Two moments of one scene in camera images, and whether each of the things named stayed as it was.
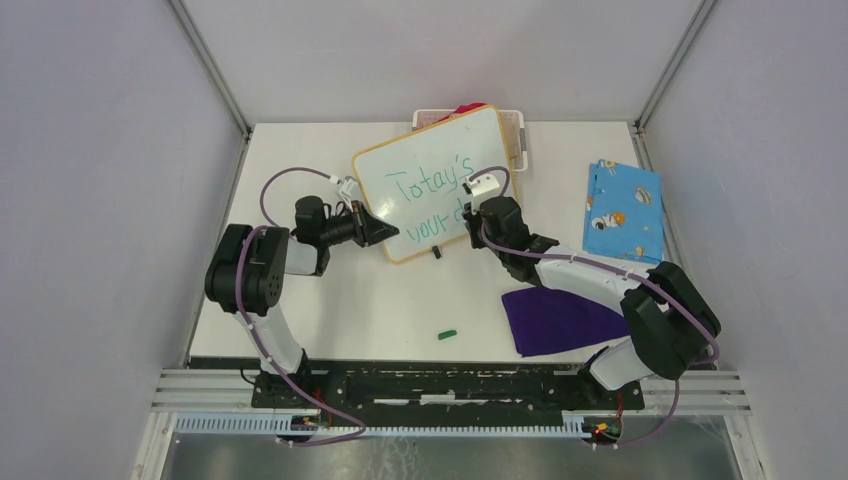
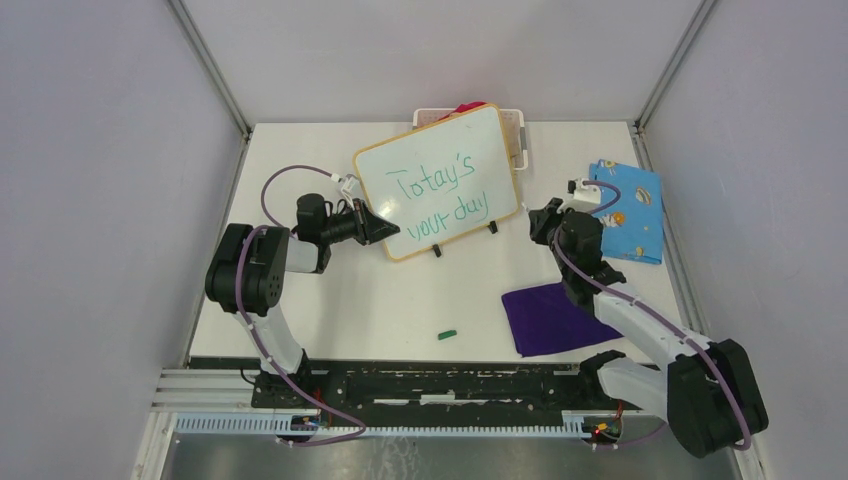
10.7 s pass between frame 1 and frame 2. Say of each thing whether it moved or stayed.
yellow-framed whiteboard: stayed
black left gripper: stayed
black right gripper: moved
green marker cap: stayed
